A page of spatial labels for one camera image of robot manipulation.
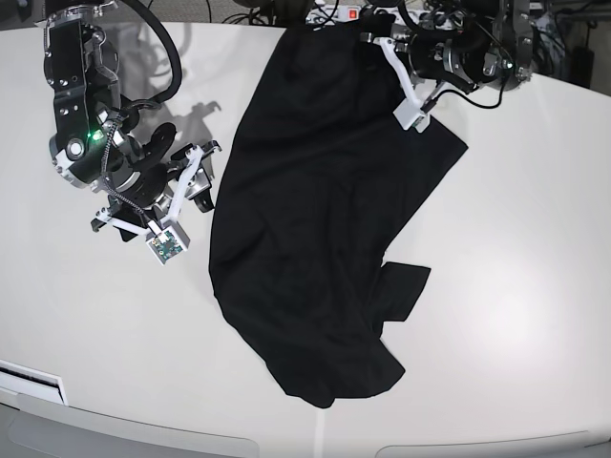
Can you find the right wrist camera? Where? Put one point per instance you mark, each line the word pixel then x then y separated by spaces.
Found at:
pixel 170 242

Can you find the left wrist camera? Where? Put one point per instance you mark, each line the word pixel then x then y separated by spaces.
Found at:
pixel 411 117

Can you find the black t-shirt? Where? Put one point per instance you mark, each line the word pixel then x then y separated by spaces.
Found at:
pixel 320 180

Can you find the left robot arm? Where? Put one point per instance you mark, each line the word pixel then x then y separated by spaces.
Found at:
pixel 468 44

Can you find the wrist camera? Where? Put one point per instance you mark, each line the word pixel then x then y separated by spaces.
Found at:
pixel 170 242
pixel 411 117

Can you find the black floor box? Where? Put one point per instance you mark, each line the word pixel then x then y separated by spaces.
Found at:
pixel 581 66

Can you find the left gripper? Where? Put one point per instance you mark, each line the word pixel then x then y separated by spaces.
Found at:
pixel 429 59

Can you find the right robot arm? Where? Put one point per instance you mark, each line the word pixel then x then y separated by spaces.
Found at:
pixel 93 146

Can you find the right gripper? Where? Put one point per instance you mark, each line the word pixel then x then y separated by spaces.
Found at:
pixel 162 188

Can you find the white power strip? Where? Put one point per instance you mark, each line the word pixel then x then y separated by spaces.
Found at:
pixel 329 14

